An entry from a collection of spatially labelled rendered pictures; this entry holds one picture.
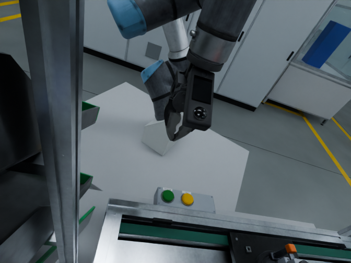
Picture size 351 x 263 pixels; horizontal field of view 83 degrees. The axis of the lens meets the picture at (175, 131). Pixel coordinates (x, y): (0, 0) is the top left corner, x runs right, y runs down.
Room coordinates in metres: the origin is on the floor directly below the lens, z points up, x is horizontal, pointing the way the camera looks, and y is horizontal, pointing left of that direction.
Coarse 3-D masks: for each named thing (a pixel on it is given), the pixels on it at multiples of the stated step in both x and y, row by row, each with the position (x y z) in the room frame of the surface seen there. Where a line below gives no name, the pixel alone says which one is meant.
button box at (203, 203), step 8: (160, 192) 0.40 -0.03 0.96; (176, 192) 0.43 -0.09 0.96; (184, 192) 0.44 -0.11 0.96; (160, 200) 0.37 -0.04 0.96; (176, 200) 0.40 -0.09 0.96; (200, 200) 0.44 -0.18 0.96; (208, 200) 0.45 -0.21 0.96; (184, 208) 0.38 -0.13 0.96; (192, 208) 0.39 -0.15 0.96; (200, 208) 0.41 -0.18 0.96; (208, 208) 0.42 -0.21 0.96
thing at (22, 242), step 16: (0, 176) 0.14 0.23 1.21; (16, 176) 0.15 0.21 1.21; (32, 176) 0.17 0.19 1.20; (80, 176) 0.20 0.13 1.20; (0, 192) 0.12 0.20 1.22; (16, 192) 0.13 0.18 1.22; (32, 192) 0.14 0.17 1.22; (48, 192) 0.15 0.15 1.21; (80, 192) 0.16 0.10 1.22; (0, 208) 0.09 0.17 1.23; (16, 208) 0.10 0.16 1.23; (32, 208) 0.11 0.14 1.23; (48, 208) 0.09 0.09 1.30; (0, 224) 0.08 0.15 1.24; (16, 224) 0.08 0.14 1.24; (32, 224) 0.07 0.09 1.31; (48, 224) 0.09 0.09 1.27; (0, 240) 0.04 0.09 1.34; (16, 240) 0.05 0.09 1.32; (32, 240) 0.06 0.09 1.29; (0, 256) 0.03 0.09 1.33; (16, 256) 0.04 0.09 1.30; (32, 256) 0.06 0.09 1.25
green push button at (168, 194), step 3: (165, 192) 0.40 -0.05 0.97; (168, 192) 0.41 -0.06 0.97; (171, 192) 0.41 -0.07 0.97; (162, 195) 0.39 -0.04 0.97; (165, 195) 0.39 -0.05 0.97; (168, 195) 0.40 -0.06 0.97; (171, 195) 0.40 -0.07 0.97; (165, 198) 0.38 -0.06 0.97; (168, 198) 0.38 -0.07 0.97; (171, 198) 0.39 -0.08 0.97; (168, 201) 0.38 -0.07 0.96
